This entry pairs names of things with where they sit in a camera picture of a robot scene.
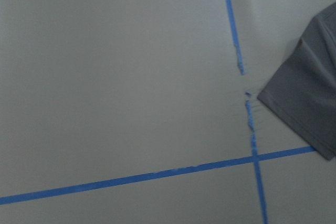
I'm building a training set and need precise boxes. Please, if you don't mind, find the dark brown t-shirt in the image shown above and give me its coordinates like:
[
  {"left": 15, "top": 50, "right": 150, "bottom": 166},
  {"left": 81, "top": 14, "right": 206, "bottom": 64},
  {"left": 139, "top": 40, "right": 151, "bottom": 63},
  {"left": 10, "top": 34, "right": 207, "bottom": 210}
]
[{"left": 257, "top": 4, "right": 335, "bottom": 161}]

